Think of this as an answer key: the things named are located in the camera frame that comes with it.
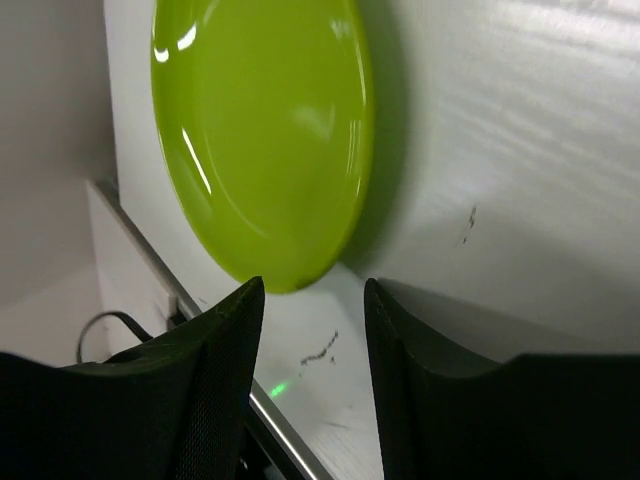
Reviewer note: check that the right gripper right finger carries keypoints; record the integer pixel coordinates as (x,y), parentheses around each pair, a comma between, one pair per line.
(446,412)

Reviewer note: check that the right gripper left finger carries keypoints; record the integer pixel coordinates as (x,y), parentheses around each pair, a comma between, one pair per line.
(109,420)

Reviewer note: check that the green plastic plate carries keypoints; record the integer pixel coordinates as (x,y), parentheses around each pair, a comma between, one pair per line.
(265,119)

